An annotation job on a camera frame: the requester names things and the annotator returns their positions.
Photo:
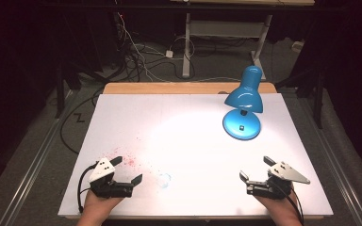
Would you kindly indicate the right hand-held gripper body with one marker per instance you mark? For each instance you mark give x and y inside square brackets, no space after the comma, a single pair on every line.
[283,175]

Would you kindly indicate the blue desk lamp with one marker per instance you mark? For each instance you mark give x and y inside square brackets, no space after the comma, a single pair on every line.
[243,99]

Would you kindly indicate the white power adapter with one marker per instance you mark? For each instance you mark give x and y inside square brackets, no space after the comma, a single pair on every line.
[169,54]

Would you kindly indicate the person's right hand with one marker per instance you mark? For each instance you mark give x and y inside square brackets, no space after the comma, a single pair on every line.
[279,210]

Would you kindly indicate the metal floor rail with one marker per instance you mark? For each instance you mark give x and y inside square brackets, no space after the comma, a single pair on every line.
[336,166]
[34,166]

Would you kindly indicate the white table cover sheet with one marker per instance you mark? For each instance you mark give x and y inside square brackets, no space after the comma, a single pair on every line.
[185,141]

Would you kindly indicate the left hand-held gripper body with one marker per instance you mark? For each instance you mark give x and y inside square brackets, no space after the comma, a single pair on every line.
[102,171]

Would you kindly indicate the person's left hand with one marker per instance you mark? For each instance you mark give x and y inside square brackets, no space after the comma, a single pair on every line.
[95,208]

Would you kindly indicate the white metal desk frame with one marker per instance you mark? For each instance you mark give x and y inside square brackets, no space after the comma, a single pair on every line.
[187,47]

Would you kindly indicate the black stand leg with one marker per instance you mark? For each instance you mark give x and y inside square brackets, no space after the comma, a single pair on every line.
[319,100]
[60,91]

